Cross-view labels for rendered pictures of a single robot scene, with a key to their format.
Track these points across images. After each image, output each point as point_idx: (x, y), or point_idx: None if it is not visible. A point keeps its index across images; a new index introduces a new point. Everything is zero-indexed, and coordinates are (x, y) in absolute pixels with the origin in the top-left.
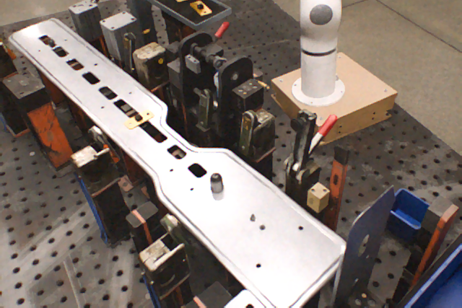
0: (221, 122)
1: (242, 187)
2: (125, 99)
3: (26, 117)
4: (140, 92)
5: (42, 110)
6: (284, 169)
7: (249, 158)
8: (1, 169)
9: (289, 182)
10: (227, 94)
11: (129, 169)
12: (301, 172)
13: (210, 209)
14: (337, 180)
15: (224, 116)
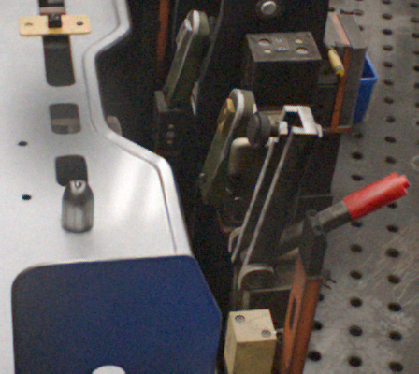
0: (201, 107)
1: (129, 250)
2: None
3: None
4: None
5: None
6: (353, 330)
7: (218, 217)
8: None
9: (234, 292)
10: (234, 39)
11: None
12: (248, 267)
13: (24, 251)
14: (295, 317)
15: (215, 94)
